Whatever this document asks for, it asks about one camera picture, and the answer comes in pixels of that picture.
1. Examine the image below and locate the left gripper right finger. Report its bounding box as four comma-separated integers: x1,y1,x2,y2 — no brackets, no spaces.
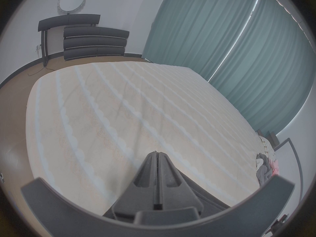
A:
158,152,203,211

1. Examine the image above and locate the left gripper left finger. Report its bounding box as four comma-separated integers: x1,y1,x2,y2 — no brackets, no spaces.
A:
112,151,158,213

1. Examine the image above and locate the black T-shirt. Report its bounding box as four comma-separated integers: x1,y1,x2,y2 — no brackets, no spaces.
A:
102,170,233,222

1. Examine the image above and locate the bed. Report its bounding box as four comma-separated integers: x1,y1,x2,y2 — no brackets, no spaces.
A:
25,60,304,218

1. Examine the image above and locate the grey garment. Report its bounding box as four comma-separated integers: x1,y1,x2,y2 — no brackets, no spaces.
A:
255,154,272,186

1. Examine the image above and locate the white printed pillow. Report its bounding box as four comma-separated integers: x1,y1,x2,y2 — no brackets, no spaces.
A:
259,135,276,162

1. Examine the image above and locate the pink garment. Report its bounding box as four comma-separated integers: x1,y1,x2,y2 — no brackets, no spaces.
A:
270,158,281,176

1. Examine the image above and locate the grey bedside table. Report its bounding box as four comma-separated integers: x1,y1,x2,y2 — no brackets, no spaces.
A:
257,129,279,146

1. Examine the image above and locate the blue-green curtain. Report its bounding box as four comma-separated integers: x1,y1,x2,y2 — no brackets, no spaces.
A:
209,0,314,138
142,0,261,81

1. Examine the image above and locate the black chest of drawers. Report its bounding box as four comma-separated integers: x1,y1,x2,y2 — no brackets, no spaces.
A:
63,27,130,61

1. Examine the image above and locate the black dressing table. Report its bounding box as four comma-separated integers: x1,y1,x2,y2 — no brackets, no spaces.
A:
38,14,101,67

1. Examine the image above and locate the black cable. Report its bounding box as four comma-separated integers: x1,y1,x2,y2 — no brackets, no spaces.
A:
27,66,55,77

